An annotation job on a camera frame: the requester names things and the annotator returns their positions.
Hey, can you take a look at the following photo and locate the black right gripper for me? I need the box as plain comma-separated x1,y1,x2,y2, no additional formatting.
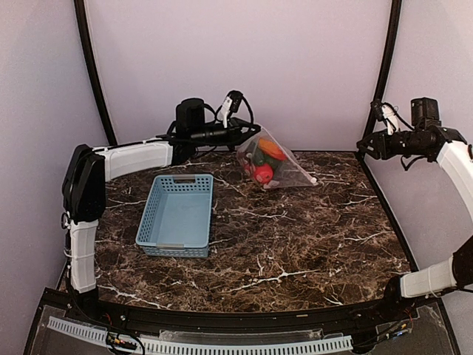
357,127,429,159

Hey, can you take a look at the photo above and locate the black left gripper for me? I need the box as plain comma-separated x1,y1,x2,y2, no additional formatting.
193,117,262,151

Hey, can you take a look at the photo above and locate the orange red chili pepper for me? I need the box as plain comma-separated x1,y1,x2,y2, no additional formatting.
258,138,287,161

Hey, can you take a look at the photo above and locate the clear zip top bag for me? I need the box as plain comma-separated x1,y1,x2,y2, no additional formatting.
236,128,318,190

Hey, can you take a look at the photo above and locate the red apple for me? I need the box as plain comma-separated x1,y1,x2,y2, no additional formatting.
253,163,273,184

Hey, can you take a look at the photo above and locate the red lychee bunch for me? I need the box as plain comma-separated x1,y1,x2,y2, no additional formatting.
242,150,256,178

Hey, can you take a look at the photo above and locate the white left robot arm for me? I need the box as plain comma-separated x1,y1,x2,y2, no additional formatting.
61,118,261,322

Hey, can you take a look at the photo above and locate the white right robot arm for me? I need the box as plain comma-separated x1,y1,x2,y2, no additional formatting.
357,126,472,321

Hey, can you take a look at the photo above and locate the black motor box left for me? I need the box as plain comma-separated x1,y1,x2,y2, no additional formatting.
175,98,205,136

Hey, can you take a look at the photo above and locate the black motor box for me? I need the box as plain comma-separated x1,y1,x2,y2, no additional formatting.
410,97,441,129
175,98,205,136

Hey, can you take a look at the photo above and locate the black motor box right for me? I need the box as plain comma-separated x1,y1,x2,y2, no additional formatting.
410,97,441,129

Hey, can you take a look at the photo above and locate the blue perforated plastic basket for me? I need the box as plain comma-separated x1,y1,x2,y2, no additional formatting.
135,174,214,258

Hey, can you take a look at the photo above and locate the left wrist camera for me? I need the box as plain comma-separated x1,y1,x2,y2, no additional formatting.
214,90,254,129

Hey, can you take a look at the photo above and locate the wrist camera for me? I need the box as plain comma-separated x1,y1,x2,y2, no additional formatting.
370,99,400,135
214,90,254,129

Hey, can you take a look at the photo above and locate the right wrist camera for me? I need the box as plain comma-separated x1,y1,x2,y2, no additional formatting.
370,99,400,135

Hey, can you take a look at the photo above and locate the black enclosure frame post right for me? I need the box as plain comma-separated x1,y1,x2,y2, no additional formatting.
358,0,402,157

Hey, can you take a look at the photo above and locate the black enclosure frame post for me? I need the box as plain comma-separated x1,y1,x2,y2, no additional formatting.
73,0,118,146
358,0,402,157

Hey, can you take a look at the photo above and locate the black front rail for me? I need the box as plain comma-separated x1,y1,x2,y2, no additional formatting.
40,288,419,334

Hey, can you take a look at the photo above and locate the black enclosure frame post left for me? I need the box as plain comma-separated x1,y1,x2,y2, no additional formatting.
73,0,118,146

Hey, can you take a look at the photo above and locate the white slotted cable duct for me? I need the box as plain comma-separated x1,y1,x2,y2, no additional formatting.
47,317,353,354

